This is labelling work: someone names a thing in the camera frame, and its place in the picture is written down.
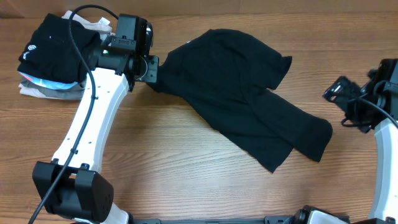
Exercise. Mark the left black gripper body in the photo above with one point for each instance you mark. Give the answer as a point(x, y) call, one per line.
point(148, 68)

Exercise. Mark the black t-shirt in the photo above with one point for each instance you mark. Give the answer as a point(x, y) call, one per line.
point(229, 78)

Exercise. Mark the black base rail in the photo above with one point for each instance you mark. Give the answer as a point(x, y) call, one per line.
point(266, 220)

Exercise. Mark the folded white garment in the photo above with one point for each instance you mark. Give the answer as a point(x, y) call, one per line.
point(102, 27)

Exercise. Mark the folded grey garment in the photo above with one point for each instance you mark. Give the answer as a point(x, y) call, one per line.
point(74, 93)

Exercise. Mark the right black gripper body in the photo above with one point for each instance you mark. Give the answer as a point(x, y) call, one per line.
point(358, 111)

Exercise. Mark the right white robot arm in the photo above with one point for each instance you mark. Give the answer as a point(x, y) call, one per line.
point(374, 106)

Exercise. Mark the folded light blue garment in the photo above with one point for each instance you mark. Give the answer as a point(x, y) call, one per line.
point(48, 84)

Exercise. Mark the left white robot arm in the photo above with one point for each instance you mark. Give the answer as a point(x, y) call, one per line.
point(71, 185)

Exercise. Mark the folded black shirt with logo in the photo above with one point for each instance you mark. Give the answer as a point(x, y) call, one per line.
point(50, 55)

